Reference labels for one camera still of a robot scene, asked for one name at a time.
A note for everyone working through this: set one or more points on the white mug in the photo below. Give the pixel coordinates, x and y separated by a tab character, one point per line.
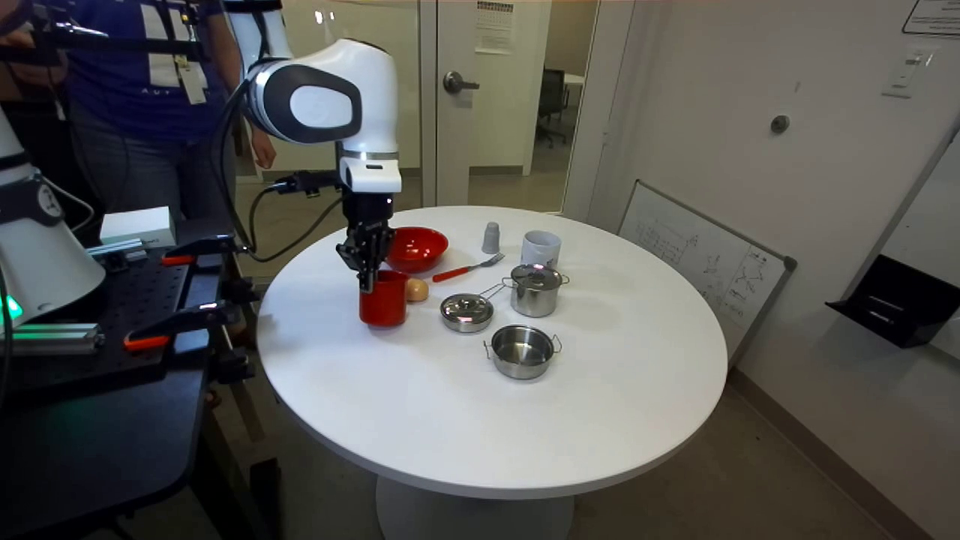
541	248

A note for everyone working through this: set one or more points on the whiteboard leaning on wall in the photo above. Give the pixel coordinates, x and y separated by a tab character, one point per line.
699	261

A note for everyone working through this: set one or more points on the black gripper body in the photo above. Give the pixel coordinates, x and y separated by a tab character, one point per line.
366	214

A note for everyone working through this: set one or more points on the red plastic bowl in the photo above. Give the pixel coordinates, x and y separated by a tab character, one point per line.
417	248

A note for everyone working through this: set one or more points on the tan toy egg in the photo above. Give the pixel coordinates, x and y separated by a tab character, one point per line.
417	289

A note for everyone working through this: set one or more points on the black wall-mounted box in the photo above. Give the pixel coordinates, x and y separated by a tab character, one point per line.
895	302

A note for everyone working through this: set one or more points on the steel pot with lid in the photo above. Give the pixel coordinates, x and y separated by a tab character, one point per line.
534	293

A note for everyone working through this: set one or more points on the white device housing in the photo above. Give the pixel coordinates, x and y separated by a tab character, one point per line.
33	257

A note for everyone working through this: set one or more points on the grey salt shaker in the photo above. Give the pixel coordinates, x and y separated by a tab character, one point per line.
490	239

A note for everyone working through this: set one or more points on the black workbench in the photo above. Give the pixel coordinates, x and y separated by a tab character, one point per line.
99	422

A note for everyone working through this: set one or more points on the red plastic cup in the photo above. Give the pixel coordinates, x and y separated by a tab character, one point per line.
386	302

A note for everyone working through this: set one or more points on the white door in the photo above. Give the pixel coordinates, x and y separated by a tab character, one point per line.
490	91

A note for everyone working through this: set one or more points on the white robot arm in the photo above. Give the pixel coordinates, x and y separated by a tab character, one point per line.
331	91

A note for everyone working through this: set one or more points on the person in blue shirt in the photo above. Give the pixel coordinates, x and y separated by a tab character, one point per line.
129	78

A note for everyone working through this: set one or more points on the round wall door stop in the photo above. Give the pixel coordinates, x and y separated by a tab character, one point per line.
777	124

